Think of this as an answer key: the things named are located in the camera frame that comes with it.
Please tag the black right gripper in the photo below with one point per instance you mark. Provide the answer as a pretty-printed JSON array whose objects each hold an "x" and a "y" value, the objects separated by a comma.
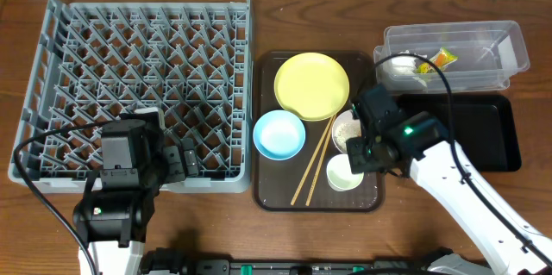
[{"x": 358, "y": 159}]

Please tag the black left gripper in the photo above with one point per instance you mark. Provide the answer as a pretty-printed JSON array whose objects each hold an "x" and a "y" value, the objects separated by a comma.
[{"x": 182, "y": 163}]

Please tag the pink bowl with food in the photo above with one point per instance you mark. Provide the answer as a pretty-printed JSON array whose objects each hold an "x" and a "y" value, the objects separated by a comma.
[{"x": 344, "y": 128}]

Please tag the pale green cup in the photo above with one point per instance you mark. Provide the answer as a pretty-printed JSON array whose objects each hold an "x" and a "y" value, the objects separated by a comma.
[{"x": 339, "y": 175}]

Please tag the white tissue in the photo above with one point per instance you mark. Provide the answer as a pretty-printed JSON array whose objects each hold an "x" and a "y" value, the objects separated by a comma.
[{"x": 405, "y": 65}]

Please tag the yellow orange snack wrapper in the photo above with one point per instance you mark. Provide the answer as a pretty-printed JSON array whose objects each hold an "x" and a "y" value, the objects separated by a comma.
[{"x": 442, "y": 59}]

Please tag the light blue bowl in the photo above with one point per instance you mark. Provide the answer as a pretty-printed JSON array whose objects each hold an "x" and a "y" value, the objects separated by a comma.
[{"x": 279, "y": 135}]

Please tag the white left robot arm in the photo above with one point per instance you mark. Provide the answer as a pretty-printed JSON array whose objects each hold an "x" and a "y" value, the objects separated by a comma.
[{"x": 118, "y": 200}]

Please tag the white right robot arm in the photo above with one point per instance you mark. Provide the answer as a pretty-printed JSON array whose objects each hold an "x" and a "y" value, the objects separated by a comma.
[{"x": 436, "y": 162}]

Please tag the clear plastic waste bin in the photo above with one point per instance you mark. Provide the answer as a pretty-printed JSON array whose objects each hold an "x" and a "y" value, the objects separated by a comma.
[{"x": 489, "y": 54}]

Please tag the wooden chopstick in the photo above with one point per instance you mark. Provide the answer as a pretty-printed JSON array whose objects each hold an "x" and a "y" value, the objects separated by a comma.
[
  {"x": 320, "y": 155},
  {"x": 312, "y": 160}
]

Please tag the black plastic tray bin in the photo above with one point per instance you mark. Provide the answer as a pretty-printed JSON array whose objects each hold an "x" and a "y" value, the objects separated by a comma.
[{"x": 485, "y": 129}]

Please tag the yellow plate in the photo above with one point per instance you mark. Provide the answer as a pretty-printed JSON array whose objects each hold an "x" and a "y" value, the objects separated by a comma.
[{"x": 313, "y": 86}]

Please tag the dark brown serving tray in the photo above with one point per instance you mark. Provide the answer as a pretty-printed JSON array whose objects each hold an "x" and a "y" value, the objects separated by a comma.
[{"x": 275, "y": 182}]

